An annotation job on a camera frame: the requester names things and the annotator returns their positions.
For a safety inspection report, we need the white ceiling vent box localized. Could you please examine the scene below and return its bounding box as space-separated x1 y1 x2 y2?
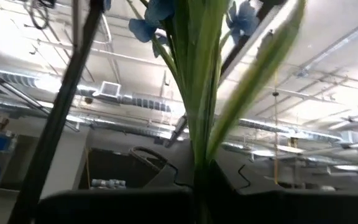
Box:
92 80 122 101

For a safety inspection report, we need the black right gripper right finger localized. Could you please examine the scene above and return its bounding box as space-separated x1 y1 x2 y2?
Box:
209 151 358 224

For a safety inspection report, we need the silver ceiling air duct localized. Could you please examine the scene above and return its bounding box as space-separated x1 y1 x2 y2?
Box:
73 83 186 141

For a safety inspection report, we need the black aluminium rig frame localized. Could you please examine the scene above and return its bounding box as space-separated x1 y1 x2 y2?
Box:
7 0 106 224

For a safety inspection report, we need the yellow hanging cable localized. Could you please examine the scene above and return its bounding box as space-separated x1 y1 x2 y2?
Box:
273 70 280 185

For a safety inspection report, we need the blue artificial flower bunch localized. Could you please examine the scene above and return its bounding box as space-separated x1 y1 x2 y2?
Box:
127 0 307 224

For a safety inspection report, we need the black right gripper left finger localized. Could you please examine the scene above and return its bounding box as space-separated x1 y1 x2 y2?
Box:
34 141 198 224

